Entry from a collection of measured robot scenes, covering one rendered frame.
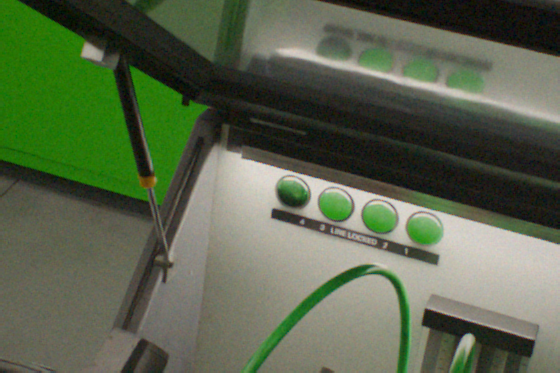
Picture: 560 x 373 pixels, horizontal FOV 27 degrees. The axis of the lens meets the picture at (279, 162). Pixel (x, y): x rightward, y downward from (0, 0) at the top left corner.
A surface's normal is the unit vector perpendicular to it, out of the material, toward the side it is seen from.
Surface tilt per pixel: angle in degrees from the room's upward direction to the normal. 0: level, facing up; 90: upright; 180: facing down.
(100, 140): 90
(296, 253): 90
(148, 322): 90
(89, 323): 0
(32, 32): 90
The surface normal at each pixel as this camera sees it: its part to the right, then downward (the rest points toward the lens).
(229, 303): -0.33, 0.38
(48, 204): 0.13, -0.89
